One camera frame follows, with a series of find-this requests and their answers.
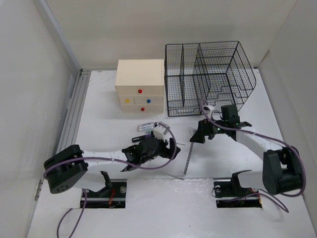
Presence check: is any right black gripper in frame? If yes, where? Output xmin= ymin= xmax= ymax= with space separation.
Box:
xmin=189 ymin=115 xmax=228 ymax=143

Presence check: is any clear blue pen pack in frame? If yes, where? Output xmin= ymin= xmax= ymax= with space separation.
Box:
xmin=137 ymin=122 xmax=159 ymax=132

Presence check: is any purple black highlighter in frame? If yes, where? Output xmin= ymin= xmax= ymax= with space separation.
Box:
xmin=132 ymin=134 xmax=152 ymax=143

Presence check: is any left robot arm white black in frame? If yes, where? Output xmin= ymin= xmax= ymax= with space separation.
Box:
xmin=43 ymin=135 xmax=181 ymax=197

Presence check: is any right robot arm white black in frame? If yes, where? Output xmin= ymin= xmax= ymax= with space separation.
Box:
xmin=190 ymin=104 xmax=306 ymax=197

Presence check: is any cream wooden drawer cabinet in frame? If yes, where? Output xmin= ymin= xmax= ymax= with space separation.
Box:
xmin=114 ymin=59 xmax=164 ymax=114

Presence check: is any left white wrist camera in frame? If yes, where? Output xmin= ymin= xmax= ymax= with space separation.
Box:
xmin=152 ymin=124 xmax=168 ymax=142

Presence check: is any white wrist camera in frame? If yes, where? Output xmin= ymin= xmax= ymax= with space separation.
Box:
xmin=204 ymin=105 xmax=216 ymax=118
xmin=152 ymin=124 xmax=168 ymax=142

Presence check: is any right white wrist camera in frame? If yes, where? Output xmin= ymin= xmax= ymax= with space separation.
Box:
xmin=204 ymin=105 xmax=216 ymax=118

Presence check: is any black wire mesh organizer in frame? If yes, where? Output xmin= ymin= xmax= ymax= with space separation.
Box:
xmin=164 ymin=41 xmax=256 ymax=117

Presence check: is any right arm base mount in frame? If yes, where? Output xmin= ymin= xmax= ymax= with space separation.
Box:
xmin=211 ymin=177 xmax=262 ymax=208

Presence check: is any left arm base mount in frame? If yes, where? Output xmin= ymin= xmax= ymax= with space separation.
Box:
xmin=75 ymin=171 xmax=127 ymax=209

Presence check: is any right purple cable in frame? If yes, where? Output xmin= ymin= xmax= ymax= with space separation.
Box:
xmin=199 ymin=99 xmax=307 ymax=214

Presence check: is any aluminium rail frame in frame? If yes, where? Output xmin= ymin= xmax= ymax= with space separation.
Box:
xmin=44 ymin=70 xmax=90 ymax=194

